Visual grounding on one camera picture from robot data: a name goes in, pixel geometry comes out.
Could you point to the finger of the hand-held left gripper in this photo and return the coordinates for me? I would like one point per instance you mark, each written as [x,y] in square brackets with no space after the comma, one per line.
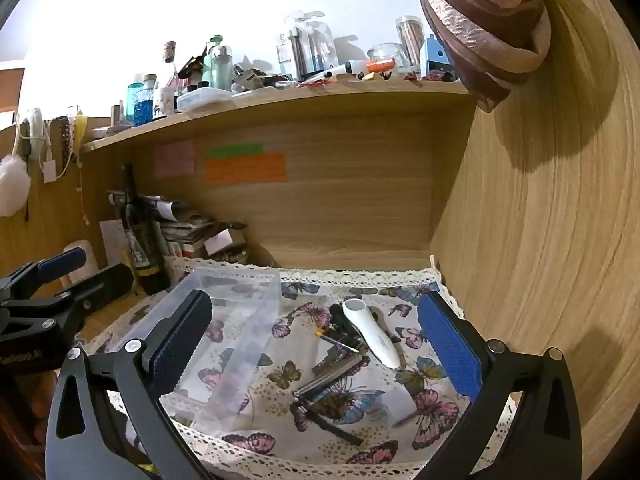
[62,262]
[107,282]

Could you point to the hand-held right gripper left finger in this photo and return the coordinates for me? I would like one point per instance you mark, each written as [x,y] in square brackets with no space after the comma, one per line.
[175,345]

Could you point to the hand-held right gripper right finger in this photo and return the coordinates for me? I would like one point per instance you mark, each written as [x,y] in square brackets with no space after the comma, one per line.
[450,345]

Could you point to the white handheld electric device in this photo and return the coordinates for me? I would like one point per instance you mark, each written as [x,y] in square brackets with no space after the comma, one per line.
[372,335]

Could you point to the white charger plug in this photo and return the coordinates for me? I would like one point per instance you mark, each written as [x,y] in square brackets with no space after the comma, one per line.
[397,405]

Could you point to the clear plastic storage box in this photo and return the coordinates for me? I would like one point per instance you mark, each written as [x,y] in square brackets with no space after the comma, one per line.
[235,290]

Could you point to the black rectangular block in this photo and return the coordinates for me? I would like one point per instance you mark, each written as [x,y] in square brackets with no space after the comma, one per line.
[336,315]

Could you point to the white paper note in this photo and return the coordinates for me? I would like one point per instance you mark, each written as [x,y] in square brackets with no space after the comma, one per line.
[111,242]

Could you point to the dark glass bottle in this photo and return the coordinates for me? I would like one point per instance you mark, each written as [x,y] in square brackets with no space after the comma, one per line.
[145,250]

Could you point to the white fluffy pompom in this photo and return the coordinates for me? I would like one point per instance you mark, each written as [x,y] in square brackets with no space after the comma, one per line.
[12,185]

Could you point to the stack of books and magazines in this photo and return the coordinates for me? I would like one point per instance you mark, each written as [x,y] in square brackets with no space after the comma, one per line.
[185,225]

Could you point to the dark pen with orange end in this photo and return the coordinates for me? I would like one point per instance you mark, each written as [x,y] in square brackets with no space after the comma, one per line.
[337,340]

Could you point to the small cardboard box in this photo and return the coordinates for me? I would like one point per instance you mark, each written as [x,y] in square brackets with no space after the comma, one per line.
[222,241]

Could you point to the lace ribbon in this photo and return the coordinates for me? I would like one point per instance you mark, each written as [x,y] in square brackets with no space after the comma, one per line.
[67,140]

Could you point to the butterfly printed lace cloth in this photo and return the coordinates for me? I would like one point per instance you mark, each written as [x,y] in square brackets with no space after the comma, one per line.
[300,310]

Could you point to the pink sticky note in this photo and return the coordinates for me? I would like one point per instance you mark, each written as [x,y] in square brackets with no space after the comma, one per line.
[174,158]

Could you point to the black flat strip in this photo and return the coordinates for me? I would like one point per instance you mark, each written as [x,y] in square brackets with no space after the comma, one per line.
[332,425]

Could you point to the blue transparent bottle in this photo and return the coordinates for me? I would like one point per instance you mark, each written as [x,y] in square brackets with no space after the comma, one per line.
[140,105]

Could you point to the orange sticky note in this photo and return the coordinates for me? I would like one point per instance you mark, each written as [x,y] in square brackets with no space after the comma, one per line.
[245,169]

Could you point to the green sticky note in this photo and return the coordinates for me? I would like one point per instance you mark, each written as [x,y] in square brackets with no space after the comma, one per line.
[235,150]

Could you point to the clear flat lidded container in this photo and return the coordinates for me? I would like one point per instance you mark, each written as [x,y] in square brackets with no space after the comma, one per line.
[202,99]

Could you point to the pale green bottle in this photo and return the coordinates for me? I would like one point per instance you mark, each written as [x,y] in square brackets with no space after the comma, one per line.
[220,65]

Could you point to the wooden shelf board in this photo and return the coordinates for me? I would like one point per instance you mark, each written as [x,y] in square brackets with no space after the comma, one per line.
[300,97]

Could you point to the white and orange marker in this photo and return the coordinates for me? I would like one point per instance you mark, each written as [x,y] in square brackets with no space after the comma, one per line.
[370,66]

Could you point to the glass jar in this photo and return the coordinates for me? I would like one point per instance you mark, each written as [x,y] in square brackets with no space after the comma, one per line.
[387,55]

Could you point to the clear plastic packaged items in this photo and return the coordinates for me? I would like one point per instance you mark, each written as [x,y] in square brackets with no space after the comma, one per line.
[305,45]

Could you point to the clear tube of sticks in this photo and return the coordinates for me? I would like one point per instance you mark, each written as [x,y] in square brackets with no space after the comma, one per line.
[411,37]

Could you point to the pink brown fabric scarf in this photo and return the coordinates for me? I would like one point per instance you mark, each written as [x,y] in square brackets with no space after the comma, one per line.
[480,25]

